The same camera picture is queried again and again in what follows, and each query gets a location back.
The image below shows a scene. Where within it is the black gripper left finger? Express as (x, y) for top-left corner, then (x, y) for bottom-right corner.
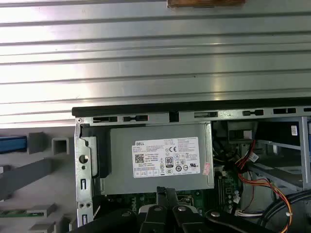
(79, 186), (171, 233)

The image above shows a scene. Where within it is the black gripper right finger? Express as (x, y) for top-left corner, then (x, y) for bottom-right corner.
(167, 188), (270, 233)

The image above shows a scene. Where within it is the green motherboard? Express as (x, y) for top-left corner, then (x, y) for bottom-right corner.
(104, 169), (245, 233)

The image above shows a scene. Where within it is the black RAM slot bank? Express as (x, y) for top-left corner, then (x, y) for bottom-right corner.
(215, 173), (228, 208)

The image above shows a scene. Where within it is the grey power supply unit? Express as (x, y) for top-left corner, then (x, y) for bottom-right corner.
(104, 121), (216, 195)

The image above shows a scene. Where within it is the grey parts rack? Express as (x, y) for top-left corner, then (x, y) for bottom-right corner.
(0, 128), (79, 233)

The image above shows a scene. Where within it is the black PC case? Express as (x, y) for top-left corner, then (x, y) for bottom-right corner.
(71, 98), (311, 233)

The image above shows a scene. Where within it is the silver optical drive cage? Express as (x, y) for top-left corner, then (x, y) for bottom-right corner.
(252, 116), (311, 192)

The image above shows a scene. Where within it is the green RAM stick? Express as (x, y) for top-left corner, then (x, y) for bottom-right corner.
(0, 210), (28, 218)

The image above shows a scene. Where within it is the orange red wire bundle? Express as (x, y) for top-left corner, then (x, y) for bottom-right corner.
(234, 139), (294, 220)

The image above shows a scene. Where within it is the thick black cable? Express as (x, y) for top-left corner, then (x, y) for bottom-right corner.
(261, 188), (311, 233)

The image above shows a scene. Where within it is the brown square base plate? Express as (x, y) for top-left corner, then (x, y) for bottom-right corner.
(167, 0), (244, 8)

